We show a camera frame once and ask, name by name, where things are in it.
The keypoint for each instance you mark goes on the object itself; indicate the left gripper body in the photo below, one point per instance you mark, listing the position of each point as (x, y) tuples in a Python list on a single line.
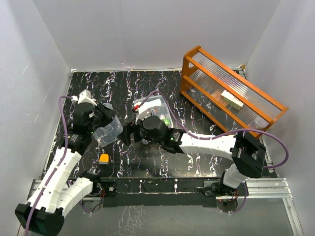
[(101, 116)]

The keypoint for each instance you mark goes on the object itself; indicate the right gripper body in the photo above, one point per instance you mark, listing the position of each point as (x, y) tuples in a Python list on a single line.
[(141, 133)]

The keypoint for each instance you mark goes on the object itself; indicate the clear plastic box lid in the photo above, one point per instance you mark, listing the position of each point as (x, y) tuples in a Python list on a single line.
[(108, 133)]

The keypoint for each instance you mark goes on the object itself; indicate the clear plastic storage box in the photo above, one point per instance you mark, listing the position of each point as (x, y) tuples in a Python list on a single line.
[(157, 98)]

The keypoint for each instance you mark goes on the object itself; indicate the white medicine carton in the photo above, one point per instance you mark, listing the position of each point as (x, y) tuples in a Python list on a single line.
[(229, 99)]

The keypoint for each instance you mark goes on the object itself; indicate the small green packet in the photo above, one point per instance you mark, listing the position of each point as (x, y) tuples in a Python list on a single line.
[(167, 121)]

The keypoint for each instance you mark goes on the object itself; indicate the clear compartment tray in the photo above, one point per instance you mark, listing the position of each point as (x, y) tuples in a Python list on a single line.
[(162, 112)]

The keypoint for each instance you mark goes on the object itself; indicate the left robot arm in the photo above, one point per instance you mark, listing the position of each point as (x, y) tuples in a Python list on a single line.
[(45, 211)]

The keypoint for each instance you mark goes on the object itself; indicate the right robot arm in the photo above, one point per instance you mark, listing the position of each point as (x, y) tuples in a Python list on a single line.
[(246, 152)]

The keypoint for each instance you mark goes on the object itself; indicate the yellow orange small box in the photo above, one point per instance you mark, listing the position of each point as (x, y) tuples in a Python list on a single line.
[(104, 159)]

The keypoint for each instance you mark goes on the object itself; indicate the orange wooden shelf rack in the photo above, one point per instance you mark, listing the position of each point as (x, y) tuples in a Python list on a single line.
[(204, 78)]

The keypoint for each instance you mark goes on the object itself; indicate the clear tape roll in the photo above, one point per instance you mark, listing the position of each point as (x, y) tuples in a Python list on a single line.
[(259, 123)]

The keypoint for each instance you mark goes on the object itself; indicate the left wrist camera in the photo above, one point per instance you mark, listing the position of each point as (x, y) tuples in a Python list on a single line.
[(84, 97)]

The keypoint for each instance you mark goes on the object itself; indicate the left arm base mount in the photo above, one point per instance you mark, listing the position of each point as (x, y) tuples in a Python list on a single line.
[(100, 188)]

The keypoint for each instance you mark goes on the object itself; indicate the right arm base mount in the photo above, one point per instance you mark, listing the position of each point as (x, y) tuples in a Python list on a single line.
[(214, 188)]

